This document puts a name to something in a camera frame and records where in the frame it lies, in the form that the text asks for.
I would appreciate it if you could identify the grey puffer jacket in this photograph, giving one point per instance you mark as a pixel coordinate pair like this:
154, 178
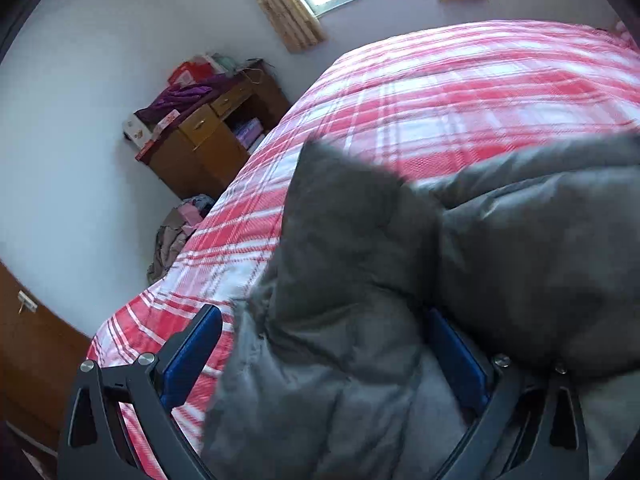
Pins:
533, 254

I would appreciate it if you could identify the flat red box on desk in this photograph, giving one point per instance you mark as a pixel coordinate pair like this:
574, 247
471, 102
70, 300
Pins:
158, 130

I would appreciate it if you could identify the red plaid bed sheet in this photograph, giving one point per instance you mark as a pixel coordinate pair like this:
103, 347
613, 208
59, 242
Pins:
423, 106

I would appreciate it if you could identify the white carton on desk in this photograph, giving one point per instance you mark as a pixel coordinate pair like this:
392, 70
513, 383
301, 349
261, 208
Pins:
136, 131

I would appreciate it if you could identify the clothes pile on floor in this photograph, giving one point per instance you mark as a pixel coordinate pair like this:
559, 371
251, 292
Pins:
174, 232

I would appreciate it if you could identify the stacked boxes under desk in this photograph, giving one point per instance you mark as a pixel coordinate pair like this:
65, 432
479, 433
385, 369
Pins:
250, 134

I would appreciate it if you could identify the wooden desk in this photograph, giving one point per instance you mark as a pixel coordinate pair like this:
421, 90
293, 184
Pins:
200, 151

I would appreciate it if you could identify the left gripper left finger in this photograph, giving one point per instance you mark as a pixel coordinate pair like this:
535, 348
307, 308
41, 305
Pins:
94, 442

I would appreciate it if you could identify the purple garment on desk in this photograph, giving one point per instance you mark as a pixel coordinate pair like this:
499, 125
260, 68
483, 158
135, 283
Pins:
181, 99

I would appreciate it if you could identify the left beige curtain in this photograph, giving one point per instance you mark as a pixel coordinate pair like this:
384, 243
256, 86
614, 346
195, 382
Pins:
294, 23

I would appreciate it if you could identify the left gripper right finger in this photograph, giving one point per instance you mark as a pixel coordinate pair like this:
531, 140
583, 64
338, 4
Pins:
522, 426

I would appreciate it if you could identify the brown wooden door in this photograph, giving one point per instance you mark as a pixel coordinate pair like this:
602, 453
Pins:
40, 355

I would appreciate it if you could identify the pink folded quilt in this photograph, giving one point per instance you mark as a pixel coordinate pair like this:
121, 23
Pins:
621, 32

